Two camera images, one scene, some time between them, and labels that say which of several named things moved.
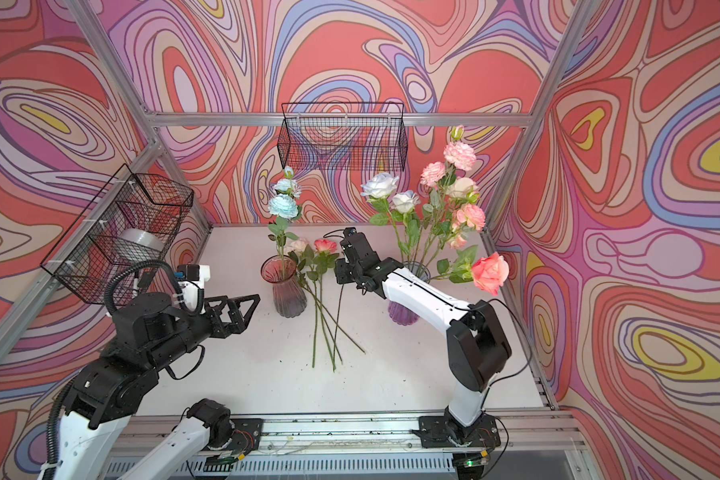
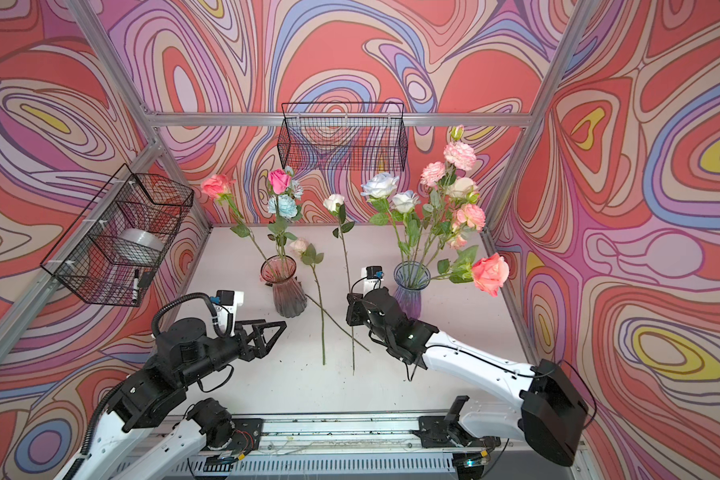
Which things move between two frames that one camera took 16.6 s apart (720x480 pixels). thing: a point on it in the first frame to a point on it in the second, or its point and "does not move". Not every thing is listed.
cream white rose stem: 376,187 does not move
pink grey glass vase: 289,299 does not move
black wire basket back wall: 343,136 does not move
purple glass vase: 400,314 does not move
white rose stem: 298,249 to 333,205
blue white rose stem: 404,204 does not move
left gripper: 222,329 to 248,353
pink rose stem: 337,322 to 279,180
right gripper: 341,272 to 355,301
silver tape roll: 144,237 does not move
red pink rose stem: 325,257 to 218,187
